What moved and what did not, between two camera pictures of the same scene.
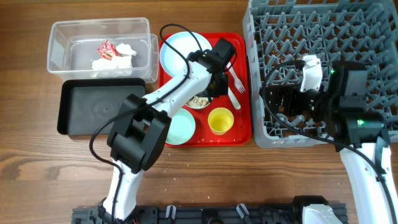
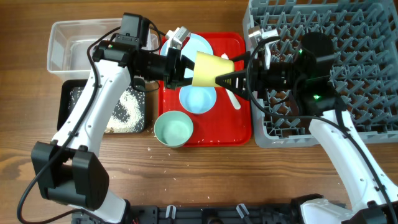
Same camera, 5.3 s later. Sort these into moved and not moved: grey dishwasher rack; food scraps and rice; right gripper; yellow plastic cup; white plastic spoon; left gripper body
Moved: right gripper; food scraps and rice; left gripper body; yellow plastic cup
Not moved: grey dishwasher rack; white plastic spoon
